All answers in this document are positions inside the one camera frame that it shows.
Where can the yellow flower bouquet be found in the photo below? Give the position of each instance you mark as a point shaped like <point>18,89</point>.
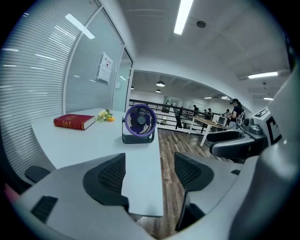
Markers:
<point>104,116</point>

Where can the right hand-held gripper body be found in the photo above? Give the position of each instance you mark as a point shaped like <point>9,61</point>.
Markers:
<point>281,175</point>

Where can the white paper notice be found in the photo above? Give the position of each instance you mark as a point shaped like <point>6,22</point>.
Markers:
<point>105,68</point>

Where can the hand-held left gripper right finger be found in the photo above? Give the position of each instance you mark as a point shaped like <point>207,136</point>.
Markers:
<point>211,187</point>

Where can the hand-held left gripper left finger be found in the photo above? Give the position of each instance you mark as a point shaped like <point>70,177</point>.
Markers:
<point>70,187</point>

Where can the round ceiling detector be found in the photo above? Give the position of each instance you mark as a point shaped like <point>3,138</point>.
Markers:
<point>201,24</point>

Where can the white desktop monitor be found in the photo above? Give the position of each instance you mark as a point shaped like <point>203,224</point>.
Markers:
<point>221,120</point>

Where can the red hardcover book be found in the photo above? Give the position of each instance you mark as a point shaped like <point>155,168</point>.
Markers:
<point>70,122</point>

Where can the wooden table with white legs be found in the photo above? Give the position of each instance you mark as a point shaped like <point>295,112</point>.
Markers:
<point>206,122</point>

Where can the black metal railing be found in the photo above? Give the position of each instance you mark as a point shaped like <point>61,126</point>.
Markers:
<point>168,112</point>

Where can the purple small desk fan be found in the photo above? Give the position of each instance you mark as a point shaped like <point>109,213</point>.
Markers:
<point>140,122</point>

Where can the long ceiling light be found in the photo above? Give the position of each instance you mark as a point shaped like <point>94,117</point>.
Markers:
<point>262,75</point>
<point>183,17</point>

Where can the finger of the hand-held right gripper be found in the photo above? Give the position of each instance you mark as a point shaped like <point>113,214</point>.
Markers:
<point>239,148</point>
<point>222,136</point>

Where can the white square table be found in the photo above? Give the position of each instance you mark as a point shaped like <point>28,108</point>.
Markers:
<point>93,145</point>

